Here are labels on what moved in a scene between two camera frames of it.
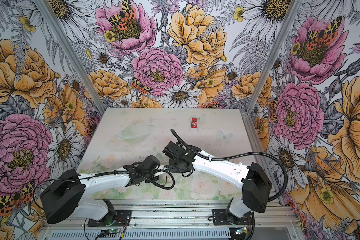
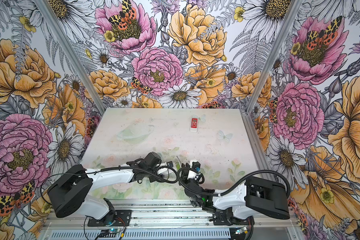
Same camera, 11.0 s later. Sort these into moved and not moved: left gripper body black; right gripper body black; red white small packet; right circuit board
Moved: right gripper body black
Not moved: left gripper body black; right circuit board; red white small packet
